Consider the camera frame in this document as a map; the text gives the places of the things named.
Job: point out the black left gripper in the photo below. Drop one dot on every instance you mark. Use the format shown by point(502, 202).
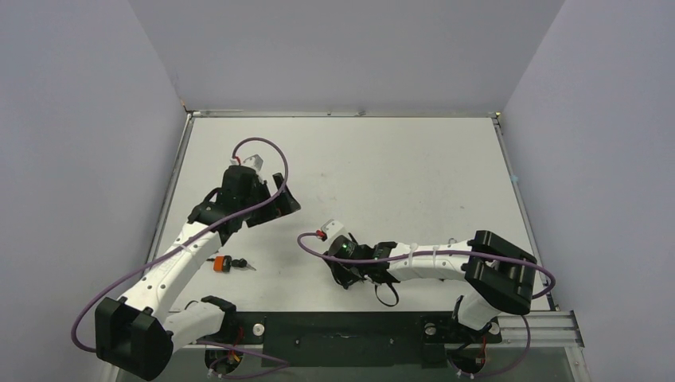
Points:
point(283, 205)

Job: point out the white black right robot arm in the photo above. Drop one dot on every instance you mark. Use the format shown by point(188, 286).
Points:
point(500, 274)

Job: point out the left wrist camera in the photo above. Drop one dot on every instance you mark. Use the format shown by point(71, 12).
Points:
point(254, 162)

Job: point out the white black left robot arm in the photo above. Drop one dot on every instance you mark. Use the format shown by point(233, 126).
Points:
point(136, 332)

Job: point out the aluminium rail frame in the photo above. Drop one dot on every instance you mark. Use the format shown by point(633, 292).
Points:
point(547, 329)

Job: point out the orange padlock with keys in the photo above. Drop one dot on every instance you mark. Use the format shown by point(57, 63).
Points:
point(225, 263)

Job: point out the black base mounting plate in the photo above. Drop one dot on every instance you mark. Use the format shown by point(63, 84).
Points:
point(353, 339)

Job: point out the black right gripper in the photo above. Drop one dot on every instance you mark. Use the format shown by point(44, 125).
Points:
point(347, 269)

